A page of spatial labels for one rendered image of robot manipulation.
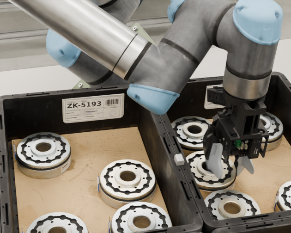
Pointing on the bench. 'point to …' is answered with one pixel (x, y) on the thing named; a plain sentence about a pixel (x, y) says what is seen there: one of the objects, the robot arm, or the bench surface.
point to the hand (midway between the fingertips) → (224, 169)
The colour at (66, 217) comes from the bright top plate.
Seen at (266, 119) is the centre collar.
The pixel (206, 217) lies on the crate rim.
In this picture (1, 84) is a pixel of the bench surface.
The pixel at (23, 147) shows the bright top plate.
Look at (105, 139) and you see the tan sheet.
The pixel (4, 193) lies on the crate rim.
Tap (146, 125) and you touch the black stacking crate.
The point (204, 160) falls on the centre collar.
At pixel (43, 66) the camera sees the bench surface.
